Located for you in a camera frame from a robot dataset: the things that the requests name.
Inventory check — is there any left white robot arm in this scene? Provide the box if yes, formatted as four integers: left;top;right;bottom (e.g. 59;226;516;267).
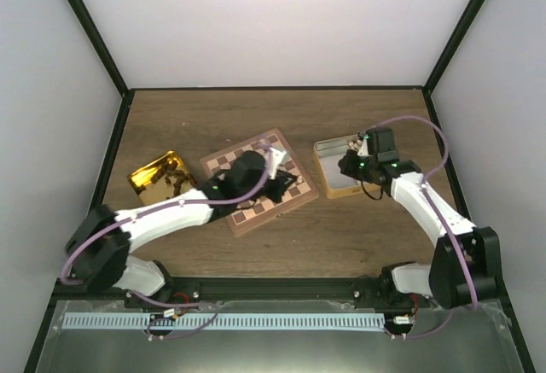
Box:
60;148;298;308

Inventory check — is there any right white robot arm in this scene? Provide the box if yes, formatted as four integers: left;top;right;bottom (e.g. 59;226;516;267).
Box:
338;127;502;309

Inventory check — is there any cream tin with light pieces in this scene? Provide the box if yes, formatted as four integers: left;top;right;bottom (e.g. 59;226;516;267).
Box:
313;134;383;200

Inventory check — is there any gold tin with dark pieces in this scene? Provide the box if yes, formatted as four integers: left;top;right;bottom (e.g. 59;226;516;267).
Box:
127;150;197;206

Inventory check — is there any wooden chessboard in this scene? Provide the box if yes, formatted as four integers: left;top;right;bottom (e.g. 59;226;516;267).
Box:
199;127;320;237

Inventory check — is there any light blue slotted strip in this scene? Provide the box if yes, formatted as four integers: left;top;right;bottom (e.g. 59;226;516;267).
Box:
61;312;385;332

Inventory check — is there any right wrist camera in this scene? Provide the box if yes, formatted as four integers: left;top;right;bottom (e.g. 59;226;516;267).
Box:
354;131;369;157

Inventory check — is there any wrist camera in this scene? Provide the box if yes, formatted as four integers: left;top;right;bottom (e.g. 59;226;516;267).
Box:
354;131;369;157
265;143;288;179

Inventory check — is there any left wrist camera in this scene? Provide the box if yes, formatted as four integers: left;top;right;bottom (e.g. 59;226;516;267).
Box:
265;143;288;179

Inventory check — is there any black mounting rail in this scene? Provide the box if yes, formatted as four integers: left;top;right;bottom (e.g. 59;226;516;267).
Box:
55;277;508;310

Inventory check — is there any black enclosure frame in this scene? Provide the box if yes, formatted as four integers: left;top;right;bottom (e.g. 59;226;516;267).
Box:
23;0;536;372

